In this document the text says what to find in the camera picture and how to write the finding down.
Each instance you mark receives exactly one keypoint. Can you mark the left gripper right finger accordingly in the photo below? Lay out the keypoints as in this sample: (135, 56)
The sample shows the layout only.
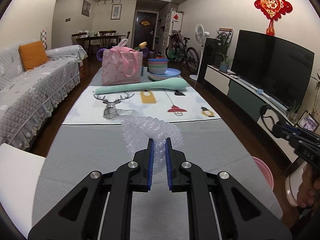
(177, 181)

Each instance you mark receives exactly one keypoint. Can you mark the dark entrance door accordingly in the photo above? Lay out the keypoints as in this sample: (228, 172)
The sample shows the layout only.
(145, 25)

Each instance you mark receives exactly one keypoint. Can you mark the framed picture dark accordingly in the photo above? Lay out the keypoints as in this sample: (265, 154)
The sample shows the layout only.
(86, 8)

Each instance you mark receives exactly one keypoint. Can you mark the small glass plant pot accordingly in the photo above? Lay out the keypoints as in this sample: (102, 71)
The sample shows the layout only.
(292, 114)

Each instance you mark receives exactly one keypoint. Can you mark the potted plant blue pot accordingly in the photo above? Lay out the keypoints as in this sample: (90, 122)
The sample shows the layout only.
(224, 36)

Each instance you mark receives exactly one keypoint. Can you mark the white standing fan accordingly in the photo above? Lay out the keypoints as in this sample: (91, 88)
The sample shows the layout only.
(201, 35)

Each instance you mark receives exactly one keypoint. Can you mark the bubble wrap roll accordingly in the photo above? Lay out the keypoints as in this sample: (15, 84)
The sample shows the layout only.
(137, 130)

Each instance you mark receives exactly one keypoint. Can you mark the bicycle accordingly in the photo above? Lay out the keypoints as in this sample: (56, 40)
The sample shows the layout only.
(178, 51)

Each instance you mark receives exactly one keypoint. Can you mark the orange cushion far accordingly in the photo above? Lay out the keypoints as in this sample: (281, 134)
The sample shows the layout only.
(32, 55)

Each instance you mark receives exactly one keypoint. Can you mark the black wrapper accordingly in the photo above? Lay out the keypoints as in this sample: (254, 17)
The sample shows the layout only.
(270, 117)

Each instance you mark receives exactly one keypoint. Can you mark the framed picture white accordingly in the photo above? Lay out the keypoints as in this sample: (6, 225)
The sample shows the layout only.
(116, 12)

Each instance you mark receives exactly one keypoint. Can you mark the mint green long pillow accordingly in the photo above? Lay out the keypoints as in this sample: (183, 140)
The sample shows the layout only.
(174, 83)

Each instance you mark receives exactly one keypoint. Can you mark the white printed table mat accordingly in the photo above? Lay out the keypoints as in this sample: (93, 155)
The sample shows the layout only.
(168, 105)

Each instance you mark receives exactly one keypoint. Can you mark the stack of coloured bowls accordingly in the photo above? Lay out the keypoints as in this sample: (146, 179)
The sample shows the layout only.
(158, 66)

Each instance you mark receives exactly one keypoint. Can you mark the dining table with chairs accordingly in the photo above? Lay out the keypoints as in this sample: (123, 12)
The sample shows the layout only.
(102, 39)

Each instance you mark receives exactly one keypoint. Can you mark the blue plate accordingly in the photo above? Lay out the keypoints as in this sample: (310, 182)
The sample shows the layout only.
(169, 73)

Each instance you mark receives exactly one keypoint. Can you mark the pink trash bin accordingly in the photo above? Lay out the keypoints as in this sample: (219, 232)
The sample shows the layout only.
(265, 171)

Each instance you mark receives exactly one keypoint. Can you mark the black speaker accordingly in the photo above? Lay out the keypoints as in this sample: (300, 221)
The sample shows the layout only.
(208, 57)

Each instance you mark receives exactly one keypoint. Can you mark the pink gift bag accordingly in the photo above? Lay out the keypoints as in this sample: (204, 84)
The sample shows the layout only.
(121, 65)

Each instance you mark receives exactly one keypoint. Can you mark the white green tv cabinet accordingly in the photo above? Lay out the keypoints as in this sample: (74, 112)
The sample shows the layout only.
(249, 101)

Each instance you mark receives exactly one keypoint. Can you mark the photo frame on cabinet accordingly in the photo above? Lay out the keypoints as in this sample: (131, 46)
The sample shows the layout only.
(308, 122)

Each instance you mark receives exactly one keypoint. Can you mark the grey tablecloth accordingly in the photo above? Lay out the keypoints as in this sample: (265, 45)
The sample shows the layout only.
(158, 214)

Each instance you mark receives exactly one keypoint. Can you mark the red chinese knot decoration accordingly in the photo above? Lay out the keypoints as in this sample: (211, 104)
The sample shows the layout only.
(273, 10)

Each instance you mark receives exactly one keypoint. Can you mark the black television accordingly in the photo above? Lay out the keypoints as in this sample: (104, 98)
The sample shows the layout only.
(279, 67)

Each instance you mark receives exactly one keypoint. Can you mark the grey covered sofa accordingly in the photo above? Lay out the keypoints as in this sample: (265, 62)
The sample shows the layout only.
(28, 98)

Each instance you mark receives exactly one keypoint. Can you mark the tall bamboo plant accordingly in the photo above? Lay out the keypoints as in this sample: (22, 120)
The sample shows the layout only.
(315, 105)

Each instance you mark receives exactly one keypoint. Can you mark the person's right hand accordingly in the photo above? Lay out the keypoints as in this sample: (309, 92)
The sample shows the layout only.
(309, 187)

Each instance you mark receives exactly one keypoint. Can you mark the light blue rod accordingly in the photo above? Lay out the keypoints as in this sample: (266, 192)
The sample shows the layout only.
(269, 98)

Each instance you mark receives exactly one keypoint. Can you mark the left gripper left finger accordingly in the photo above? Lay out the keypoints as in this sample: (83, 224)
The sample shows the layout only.
(142, 181)

